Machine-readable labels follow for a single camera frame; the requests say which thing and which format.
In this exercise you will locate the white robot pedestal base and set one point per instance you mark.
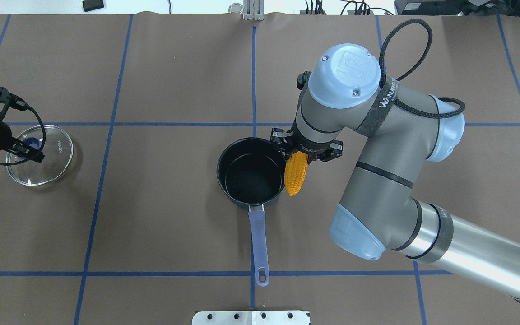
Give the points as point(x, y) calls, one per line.
point(284, 317)

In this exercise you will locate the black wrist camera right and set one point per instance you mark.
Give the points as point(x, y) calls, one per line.
point(302, 80)

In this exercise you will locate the dark blue saucepan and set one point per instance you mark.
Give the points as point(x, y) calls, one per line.
point(250, 173)

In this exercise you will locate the small black device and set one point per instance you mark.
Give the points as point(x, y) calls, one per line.
point(91, 5)

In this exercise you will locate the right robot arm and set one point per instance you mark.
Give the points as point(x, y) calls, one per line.
point(404, 129)

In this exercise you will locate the yellow corn cob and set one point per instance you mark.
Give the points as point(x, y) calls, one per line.
point(295, 172)

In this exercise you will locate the aluminium frame post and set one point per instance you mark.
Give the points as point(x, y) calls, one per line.
point(253, 10)

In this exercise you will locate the orange black power strip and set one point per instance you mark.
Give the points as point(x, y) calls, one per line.
point(342, 7)

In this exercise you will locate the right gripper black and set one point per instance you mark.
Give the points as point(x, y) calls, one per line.
point(310, 148)

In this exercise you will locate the black laptop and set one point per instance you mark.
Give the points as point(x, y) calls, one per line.
point(457, 7)

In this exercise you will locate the glass pot lid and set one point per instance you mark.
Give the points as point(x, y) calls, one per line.
point(54, 149)

